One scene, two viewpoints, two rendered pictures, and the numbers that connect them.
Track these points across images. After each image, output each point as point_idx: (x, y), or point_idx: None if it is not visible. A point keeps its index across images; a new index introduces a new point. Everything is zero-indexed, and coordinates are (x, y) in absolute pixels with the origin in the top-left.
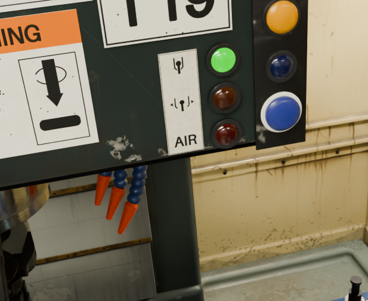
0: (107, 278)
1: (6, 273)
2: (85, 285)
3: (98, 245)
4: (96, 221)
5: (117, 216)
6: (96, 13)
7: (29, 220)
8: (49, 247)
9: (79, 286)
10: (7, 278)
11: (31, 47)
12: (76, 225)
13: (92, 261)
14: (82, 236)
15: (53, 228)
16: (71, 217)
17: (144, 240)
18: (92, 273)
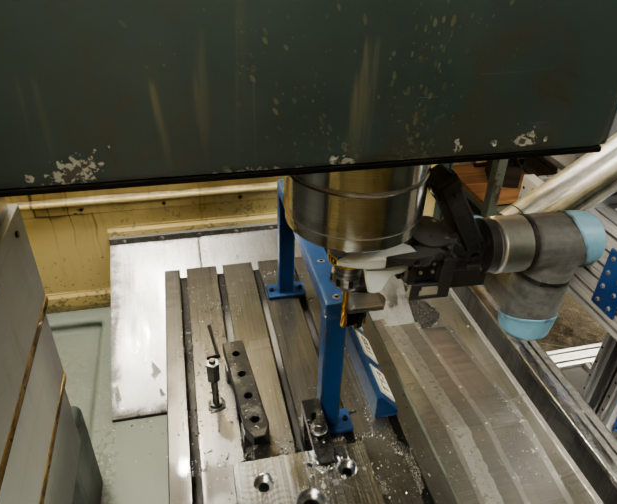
0: (63, 460)
1: (425, 219)
2: (59, 492)
3: (52, 424)
4: (43, 394)
5: (47, 371)
6: None
7: (19, 457)
8: (38, 474)
9: (58, 500)
10: (431, 218)
11: None
12: (38, 417)
13: (53, 454)
14: (44, 427)
15: (32, 443)
16: (33, 411)
17: (64, 380)
18: (57, 469)
